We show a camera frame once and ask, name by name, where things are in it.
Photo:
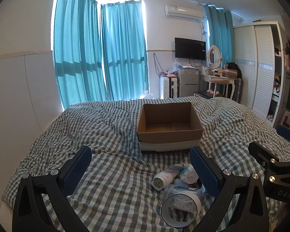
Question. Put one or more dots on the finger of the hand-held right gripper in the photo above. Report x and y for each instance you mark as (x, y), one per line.
(288, 134)
(263, 153)

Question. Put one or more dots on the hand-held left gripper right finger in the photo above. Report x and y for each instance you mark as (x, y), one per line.
(205, 171)

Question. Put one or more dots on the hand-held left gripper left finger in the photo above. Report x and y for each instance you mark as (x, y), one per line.
(77, 166)

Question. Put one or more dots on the blue white tissue packet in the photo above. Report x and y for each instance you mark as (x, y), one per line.
(186, 189)

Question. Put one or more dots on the brown cardboard box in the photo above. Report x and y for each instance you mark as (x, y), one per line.
(159, 135)

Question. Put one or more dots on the white plastic bottle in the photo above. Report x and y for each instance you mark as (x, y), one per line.
(165, 178)

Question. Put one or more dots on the grey white checked blanket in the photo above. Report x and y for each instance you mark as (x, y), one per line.
(99, 125)

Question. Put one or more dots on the clear tape roll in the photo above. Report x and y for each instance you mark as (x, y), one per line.
(165, 210)

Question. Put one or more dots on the dark suitcase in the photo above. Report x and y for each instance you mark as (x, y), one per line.
(238, 89)

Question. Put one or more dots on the white louvered wardrobe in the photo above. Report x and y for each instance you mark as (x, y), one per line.
(256, 72)

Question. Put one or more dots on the stacked cardboard boxes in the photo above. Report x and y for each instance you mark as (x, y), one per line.
(228, 73)

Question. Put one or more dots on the black bag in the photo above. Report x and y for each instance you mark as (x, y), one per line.
(233, 67)

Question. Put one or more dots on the white vanity table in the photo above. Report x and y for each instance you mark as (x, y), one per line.
(215, 78)

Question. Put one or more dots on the silver small fridge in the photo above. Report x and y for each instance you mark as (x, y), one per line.
(188, 82)

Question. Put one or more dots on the white suitcase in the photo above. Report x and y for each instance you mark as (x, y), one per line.
(168, 87)

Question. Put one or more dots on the clear plastic bag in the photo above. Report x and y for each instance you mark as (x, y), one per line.
(147, 94)

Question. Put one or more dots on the orange packaged item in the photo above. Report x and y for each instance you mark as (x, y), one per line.
(168, 73)

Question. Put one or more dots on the white oval mirror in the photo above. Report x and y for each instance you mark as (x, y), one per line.
(214, 56)

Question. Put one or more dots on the crumpled plastic bag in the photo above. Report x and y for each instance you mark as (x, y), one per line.
(175, 66)

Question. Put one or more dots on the wide teal curtain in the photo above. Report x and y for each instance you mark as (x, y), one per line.
(75, 53)

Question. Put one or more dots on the narrow teal curtain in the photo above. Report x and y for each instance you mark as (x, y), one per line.
(218, 33)

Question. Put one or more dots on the white air conditioner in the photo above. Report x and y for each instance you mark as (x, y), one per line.
(183, 12)

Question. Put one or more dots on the black wall television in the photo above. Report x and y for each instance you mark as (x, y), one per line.
(189, 48)

